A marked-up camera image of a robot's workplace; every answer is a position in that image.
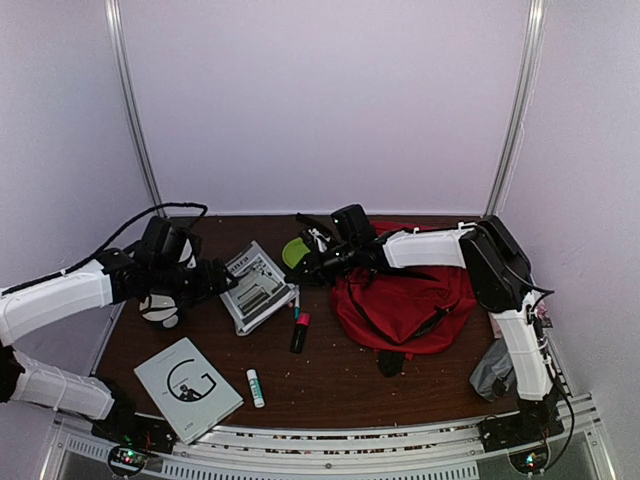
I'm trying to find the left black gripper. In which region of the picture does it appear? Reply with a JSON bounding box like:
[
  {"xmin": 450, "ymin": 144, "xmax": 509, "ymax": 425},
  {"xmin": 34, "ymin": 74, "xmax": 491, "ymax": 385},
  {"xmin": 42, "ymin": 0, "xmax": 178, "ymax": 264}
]
[{"xmin": 150, "ymin": 256, "xmax": 237, "ymax": 310}]

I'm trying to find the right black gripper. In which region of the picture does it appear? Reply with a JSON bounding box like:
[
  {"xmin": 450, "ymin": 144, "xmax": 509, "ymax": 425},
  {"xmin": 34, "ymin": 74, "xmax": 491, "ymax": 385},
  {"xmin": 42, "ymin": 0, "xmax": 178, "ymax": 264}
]
[{"xmin": 286, "ymin": 239, "xmax": 360, "ymax": 286}]

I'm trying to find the grey ianra magazine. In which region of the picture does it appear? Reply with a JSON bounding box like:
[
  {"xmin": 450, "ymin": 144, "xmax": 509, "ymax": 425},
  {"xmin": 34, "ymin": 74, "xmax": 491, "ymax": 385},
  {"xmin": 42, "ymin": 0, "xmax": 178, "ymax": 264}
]
[{"xmin": 220, "ymin": 241, "xmax": 298, "ymax": 337}]

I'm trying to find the red backpack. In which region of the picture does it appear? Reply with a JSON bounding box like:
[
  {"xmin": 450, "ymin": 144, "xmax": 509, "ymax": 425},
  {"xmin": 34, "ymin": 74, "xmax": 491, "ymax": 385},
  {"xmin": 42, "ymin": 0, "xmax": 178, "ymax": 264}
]
[{"xmin": 329, "ymin": 221, "xmax": 480, "ymax": 377}]

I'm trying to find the white designer fate book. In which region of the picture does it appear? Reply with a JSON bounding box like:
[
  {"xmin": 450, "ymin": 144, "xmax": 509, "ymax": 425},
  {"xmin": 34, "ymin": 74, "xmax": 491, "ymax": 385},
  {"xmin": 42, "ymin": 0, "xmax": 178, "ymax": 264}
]
[{"xmin": 489, "ymin": 294, "xmax": 553, "ymax": 339}]

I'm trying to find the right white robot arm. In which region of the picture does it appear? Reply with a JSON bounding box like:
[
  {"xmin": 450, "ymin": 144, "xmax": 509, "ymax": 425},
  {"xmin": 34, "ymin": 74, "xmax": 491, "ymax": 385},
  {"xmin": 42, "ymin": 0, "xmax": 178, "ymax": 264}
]
[{"xmin": 286, "ymin": 204, "xmax": 560, "ymax": 446}]

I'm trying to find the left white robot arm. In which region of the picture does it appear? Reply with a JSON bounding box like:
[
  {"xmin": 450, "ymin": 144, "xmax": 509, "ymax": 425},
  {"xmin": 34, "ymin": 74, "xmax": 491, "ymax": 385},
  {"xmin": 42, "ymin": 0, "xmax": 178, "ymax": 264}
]
[{"xmin": 1, "ymin": 207, "xmax": 238, "ymax": 444}]

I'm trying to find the green plate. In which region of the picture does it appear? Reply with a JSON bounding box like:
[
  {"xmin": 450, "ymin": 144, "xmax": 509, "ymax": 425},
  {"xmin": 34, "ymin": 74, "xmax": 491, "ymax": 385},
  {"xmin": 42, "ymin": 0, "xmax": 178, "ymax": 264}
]
[{"xmin": 281, "ymin": 237, "xmax": 310, "ymax": 269}]

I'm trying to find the white pink marker pen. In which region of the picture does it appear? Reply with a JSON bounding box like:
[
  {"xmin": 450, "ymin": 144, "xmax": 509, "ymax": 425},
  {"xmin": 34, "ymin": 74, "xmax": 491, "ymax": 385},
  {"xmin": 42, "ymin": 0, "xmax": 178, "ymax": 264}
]
[{"xmin": 290, "ymin": 286, "xmax": 301, "ymax": 321}]

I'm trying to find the pink black highlighter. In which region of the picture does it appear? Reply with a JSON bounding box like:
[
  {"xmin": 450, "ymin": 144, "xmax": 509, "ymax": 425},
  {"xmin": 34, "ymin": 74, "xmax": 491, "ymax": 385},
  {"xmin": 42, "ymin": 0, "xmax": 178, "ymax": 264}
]
[{"xmin": 290, "ymin": 312, "xmax": 311, "ymax": 354}]

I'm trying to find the white and black bowl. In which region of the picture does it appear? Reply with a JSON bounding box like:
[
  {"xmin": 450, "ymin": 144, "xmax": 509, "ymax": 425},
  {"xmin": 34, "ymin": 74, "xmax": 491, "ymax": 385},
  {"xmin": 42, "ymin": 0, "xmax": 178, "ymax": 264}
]
[{"xmin": 138, "ymin": 294, "xmax": 180, "ymax": 330}]

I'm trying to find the white glue stick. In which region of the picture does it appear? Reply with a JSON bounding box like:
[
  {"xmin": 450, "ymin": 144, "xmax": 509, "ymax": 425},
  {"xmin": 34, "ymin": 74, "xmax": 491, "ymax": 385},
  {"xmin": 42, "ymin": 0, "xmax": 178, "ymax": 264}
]
[{"xmin": 246, "ymin": 369, "xmax": 266, "ymax": 408}]

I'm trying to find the grey G book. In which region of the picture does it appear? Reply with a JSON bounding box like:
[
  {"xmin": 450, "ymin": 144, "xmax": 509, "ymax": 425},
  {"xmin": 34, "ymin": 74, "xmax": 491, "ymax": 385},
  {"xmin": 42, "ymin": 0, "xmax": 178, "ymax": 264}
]
[{"xmin": 134, "ymin": 337, "xmax": 244, "ymax": 444}]

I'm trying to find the grey pencil case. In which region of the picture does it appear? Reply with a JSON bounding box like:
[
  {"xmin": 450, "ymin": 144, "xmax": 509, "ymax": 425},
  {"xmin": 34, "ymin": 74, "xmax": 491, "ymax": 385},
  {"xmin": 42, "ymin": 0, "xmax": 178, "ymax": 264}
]
[{"xmin": 469, "ymin": 339, "xmax": 516, "ymax": 402}]

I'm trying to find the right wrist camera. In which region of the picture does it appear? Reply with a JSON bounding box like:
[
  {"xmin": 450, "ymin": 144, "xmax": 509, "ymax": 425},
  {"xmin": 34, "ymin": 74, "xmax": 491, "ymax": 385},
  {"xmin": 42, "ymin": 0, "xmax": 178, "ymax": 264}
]
[{"xmin": 299, "ymin": 227, "xmax": 333, "ymax": 253}]

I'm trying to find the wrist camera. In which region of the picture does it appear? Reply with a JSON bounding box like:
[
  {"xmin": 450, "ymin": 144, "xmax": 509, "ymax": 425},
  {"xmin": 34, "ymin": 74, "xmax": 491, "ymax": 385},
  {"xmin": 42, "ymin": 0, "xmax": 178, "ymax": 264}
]
[
  {"xmin": 178, "ymin": 235, "xmax": 201, "ymax": 269},
  {"xmin": 299, "ymin": 227, "xmax": 333, "ymax": 253}
]

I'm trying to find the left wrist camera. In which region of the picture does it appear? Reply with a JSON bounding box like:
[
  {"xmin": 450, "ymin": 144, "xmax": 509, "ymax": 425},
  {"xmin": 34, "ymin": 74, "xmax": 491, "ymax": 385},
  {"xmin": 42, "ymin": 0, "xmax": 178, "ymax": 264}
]
[{"xmin": 178, "ymin": 235, "xmax": 201, "ymax": 269}]

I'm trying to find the left aluminium frame post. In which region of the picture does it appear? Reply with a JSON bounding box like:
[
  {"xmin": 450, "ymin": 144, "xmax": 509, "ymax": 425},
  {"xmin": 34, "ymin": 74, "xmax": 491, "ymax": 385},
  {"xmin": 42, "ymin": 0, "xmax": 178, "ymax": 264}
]
[{"xmin": 104, "ymin": 0, "xmax": 162, "ymax": 206}]

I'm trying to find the aluminium frame post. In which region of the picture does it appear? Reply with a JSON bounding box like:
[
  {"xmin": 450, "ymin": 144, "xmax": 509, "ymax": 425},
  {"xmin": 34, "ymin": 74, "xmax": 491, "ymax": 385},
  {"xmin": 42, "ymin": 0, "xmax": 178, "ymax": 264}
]
[
  {"xmin": 484, "ymin": 0, "xmax": 548, "ymax": 215},
  {"xmin": 104, "ymin": 0, "xmax": 162, "ymax": 206}
]

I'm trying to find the right aluminium frame post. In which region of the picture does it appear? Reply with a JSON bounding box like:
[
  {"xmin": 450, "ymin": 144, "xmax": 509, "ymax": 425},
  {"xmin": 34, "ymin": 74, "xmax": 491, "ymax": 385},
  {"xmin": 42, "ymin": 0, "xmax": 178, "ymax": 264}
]
[{"xmin": 484, "ymin": 0, "xmax": 548, "ymax": 215}]

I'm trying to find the front aluminium rail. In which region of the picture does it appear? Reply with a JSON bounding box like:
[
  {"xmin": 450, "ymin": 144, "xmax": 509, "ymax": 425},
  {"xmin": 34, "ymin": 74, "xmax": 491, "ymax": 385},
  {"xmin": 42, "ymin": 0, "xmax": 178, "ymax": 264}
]
[{"xmin": 36, "ymin": 394, "xmax": 622, "ymax": 479}]

